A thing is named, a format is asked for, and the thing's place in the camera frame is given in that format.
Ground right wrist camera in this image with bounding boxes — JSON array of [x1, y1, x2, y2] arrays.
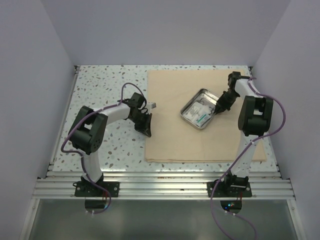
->
[[228, 71, 243, 86]]

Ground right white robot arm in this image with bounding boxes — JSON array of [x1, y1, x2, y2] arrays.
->
[[212, 76, 274, 197]]

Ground beige cloth drape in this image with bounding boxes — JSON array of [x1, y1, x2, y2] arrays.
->
[[144, 69, 267, 163]]

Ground white blue sachet packet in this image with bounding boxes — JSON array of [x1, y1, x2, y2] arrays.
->
[[195, 113, 211, 128]]

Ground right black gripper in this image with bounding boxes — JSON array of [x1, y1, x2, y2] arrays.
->
[[215, 89, 240, 114]]

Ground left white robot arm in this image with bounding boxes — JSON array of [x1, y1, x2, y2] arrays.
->
[[61, 103, 152, 197]]

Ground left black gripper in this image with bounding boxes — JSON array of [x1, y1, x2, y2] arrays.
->
[[129, 111, 152, 137]]

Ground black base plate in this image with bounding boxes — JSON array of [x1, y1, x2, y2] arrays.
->
[[72, 181, 120, 198], [206, 180, 253, 198]]

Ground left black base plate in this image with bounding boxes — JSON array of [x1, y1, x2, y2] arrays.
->
[[72, 181, 120, 198]]

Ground steel hemostat forceps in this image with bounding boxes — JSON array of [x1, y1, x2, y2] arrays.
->
[[198, 100, 215, 117]]

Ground stainless steel tray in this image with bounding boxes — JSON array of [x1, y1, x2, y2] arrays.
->
[[180, 88, 220, 130]]

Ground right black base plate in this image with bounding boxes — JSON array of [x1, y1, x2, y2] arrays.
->
[[206, 180, 253, 198]]

